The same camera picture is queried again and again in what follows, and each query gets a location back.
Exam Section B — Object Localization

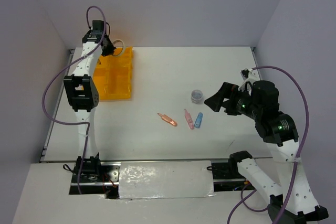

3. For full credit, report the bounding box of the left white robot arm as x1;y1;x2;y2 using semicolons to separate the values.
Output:
64;20;115;182

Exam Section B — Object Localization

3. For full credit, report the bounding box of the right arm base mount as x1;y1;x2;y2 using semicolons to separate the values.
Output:
206;162;247;192

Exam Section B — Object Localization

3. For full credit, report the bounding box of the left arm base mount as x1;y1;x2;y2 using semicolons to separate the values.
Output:
62;162;121;199

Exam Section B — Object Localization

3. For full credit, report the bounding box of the clear round pin jar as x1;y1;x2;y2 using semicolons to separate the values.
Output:
191;90;204;104

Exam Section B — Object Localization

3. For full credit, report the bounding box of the yellow four-compartment tray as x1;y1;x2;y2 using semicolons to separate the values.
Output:
93;47;133;101

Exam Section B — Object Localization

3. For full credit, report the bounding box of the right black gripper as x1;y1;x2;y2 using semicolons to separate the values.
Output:
203;80;260;118

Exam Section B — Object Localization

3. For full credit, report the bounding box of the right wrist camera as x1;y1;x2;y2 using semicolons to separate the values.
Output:
240;68;257;80

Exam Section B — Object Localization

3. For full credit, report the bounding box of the beige masking tape roll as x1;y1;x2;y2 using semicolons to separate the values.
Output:
112;39;125;57

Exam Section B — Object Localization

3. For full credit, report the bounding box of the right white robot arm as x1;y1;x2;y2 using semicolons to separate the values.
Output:
204;81;329;223

